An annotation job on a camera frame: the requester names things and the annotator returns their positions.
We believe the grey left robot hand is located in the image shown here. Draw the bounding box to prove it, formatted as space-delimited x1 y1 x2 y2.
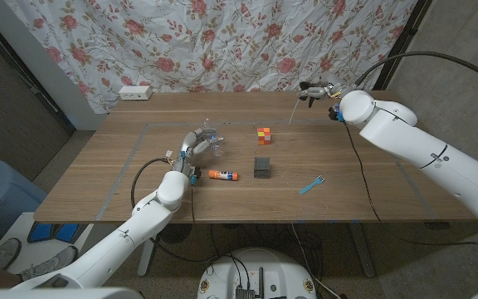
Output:
175 126 226 174

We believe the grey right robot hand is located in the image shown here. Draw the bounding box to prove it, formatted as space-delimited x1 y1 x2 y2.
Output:
298 76 359 100

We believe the black trigger sprayer head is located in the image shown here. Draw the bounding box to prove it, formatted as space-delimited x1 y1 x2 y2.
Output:
287 81 319 125

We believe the clear plastic spray bottle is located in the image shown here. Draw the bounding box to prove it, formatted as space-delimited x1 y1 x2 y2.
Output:
200 119 226 158

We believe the orange glue stick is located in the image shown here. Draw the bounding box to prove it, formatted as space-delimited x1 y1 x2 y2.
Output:
207 169 239 182

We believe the orange yellow red cube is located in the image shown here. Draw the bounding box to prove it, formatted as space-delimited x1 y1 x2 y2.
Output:
256 127 272 146

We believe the dark grey cube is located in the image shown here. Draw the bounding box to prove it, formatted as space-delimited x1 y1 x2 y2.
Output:
253 156 271 179

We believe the white power strip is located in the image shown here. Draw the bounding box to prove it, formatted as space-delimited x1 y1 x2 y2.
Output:
118 85 154 101

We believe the round black floor fan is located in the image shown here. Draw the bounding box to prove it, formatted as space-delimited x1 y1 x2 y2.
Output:
159 223 193 245

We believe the black backdrop stand pole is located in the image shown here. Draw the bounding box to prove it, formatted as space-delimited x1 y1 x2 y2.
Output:
372 0 434 91

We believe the blue plastic fork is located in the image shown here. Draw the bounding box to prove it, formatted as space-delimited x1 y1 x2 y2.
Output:
299 175 326 195

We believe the floral print backdrop cloth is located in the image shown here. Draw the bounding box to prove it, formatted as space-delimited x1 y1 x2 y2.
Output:
4 0 418 114

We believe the white table leg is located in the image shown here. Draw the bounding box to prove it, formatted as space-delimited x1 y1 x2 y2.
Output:
137 236 161 277
349 222 377 278

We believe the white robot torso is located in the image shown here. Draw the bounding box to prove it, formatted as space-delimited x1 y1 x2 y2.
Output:
197 248 318 299

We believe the grey shoe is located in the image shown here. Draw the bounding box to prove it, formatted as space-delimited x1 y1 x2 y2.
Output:
0 237 22 269
18 244 79 282

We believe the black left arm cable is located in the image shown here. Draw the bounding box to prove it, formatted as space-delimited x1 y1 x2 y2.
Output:
129 156 223 265

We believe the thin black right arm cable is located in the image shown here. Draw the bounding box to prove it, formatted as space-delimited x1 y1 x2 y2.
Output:
344 122 478 249

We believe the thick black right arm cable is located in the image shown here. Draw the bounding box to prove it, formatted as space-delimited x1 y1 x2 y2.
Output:
354 51 478 89

